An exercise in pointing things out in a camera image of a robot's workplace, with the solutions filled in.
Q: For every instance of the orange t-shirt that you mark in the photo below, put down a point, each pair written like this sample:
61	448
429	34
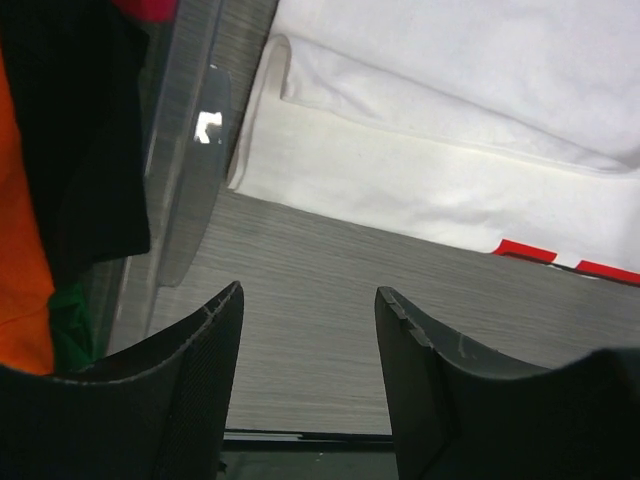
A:
26	281

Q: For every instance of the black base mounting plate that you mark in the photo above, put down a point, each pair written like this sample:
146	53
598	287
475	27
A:
251	454

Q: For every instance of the magenta t-shirt in bin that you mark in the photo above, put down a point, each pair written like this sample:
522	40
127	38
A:
157	11

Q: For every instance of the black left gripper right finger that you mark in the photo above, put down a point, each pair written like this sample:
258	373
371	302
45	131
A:
461	410

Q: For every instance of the green t-shirt in bin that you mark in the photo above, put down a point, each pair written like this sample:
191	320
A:
71	329

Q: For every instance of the white t-shirt with red print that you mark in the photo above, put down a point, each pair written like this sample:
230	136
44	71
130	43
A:
502	127

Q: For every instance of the clear plastic bin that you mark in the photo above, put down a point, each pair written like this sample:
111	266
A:
194	89

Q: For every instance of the black t-shirt in bin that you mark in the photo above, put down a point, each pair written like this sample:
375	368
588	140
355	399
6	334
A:
73	69

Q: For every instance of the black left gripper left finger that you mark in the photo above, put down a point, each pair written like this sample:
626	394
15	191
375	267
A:
156	410

